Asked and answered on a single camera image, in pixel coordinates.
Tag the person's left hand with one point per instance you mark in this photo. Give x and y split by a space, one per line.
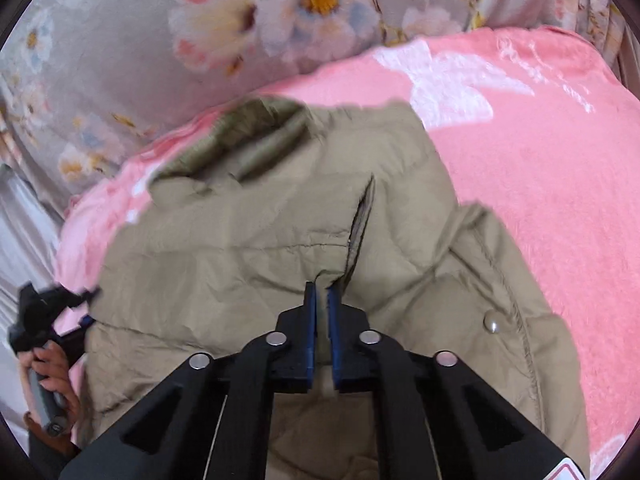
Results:
55 365

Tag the grey floral bed sheet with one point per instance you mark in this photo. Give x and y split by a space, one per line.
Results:
125 60

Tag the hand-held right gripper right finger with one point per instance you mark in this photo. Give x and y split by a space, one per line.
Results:
334 340

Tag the person's left forearm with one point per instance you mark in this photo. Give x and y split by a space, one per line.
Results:
50 447

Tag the grey satin cloth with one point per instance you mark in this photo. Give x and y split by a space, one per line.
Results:
25 240

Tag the pink printed blanket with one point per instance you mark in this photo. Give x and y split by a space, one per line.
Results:
525 160

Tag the khaki puffer jacket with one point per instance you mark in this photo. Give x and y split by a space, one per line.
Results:
225 260

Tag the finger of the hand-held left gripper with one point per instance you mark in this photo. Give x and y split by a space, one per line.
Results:
76 298
72 342

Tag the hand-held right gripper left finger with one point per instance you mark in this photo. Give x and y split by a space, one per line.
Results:
310 320

